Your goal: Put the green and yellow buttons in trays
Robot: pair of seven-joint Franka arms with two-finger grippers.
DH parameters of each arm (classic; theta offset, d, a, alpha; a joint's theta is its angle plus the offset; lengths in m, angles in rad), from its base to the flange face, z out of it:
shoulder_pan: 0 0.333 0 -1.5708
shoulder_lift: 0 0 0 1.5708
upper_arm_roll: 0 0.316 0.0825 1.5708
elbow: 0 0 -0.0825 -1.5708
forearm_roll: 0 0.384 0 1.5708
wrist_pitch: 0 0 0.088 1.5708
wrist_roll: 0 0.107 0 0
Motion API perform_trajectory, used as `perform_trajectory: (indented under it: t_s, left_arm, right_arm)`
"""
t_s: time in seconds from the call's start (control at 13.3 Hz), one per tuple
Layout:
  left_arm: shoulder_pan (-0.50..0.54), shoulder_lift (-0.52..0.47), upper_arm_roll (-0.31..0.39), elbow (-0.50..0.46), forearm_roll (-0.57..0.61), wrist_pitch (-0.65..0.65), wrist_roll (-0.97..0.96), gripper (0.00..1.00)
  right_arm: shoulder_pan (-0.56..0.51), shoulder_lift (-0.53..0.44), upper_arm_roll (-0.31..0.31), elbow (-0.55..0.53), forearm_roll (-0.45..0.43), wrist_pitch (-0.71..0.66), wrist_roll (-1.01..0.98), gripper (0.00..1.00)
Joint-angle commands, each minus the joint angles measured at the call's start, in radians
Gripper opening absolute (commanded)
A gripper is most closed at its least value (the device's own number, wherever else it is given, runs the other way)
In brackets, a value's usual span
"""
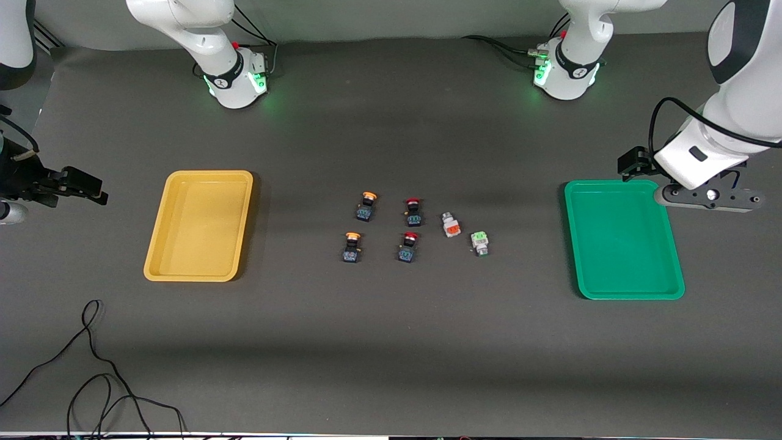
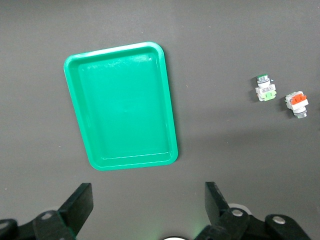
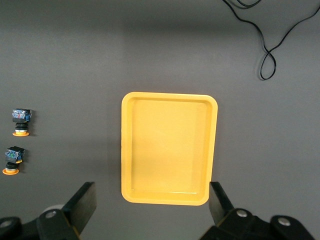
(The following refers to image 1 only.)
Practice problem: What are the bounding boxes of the green plastic tray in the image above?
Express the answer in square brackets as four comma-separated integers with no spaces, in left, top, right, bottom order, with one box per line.
[563,179,686,301]

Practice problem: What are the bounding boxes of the yellow plastic tray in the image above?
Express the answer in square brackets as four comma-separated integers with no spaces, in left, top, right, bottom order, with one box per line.
[144,170,254,283]

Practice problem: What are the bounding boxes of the dark grey table mat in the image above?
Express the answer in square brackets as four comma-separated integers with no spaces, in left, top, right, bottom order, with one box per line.
[0,31,782,438]

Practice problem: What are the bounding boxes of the thin black loose cable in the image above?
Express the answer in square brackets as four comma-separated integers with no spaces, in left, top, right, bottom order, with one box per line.
[0,299,187,440]

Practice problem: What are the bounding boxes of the aluminium frame rail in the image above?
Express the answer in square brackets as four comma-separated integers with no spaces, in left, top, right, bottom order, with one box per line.
[32,17,65,51]

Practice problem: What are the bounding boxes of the black left arm base cables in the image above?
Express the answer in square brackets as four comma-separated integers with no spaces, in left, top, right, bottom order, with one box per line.
[461,13,572,69]

